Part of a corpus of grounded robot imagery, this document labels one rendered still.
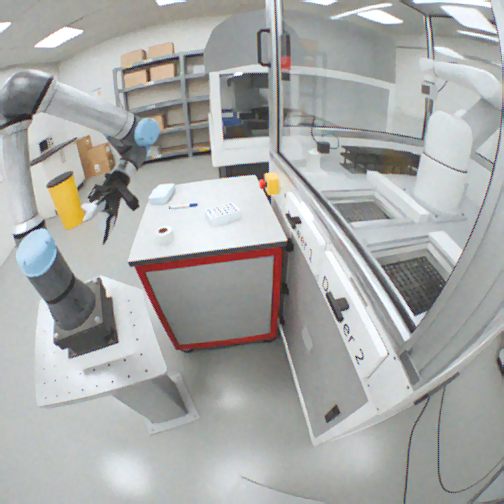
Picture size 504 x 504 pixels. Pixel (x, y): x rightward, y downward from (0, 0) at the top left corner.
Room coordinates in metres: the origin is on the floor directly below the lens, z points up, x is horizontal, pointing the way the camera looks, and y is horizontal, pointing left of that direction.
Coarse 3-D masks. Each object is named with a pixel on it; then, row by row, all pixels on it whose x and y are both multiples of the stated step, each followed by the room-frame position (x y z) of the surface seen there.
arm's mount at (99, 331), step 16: (96, 288) 0.40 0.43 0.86; (96, 304) 0.34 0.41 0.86; (112, 304) 0.41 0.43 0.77; (96, 320) 0.29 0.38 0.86; (112, 320) 0.35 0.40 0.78; (64, 336) 0.23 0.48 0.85; (80, 336) 0.25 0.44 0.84; (96, 336) 0.27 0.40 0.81; (112, 336) 0.29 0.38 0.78; (80, 352) 0.23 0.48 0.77
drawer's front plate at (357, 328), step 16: (320, 272) 0.43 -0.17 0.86; (336, 272) 0.36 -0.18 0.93; (320, 288) 0.42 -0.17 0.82; (336, 288) 0.35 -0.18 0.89; (352, 288) 0.31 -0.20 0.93; (352, 304) 0.28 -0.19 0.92; (336, 320) 0.31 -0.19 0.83; (352, 320) 0.26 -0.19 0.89; (368, 320) 0.23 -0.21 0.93; (368, 336) 0.20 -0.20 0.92; (352, 352) 0.21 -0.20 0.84; (368, 352) 0.18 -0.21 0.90; (384, 352) 0.16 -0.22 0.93; (368, 368) 0.16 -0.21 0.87
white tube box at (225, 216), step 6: (228, 204) 0.91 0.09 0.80; (234, 204) 0.91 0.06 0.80; (204, 210) 0.88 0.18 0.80; (210, 210) 0.87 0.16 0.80; (216, 210) 0.87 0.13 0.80; (222, 210) 0.86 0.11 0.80; (228, 210) 0.86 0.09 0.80; (234, 210) 0.86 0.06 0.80; (240, 210) 0.86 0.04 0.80; (210, 216) 0.82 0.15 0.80; (216, 216) 0.82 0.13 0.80; (222, 216) 0.82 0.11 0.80; (228, 216) 0.83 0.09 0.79; (234, 216) 0.84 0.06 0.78; (240, 216) 0.85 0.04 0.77; (210, 222) 0.81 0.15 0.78; (216, 222) 0.81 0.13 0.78; (222, 222) 0.82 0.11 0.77
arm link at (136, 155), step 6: (132, 150) 0.71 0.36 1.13; (138, 150) 0.73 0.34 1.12; (144, 150) 0.75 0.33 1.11; (126, 156) 0.70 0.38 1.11; (132, 156) 0.71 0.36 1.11; (138, 156) 0.72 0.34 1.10; (144, 156) 0.75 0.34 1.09; (132, 162) 0.69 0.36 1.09; (138, 162) 0.72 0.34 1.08; (138, 168) 0.72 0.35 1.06
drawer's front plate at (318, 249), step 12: (288, 192) 0.74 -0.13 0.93; (288, 204) 0.72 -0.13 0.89; (300, 204) 0.66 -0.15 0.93; (300, 216) 0.61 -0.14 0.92; (300, 228) 0.60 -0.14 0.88; (312, 228) 0.53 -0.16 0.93; (300, 240) 0.59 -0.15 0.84; (312, 240) 0.51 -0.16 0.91; (324, 240) 0.48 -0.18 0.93; (312, 252) 0.50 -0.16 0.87; (312, 264) 0.49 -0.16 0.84
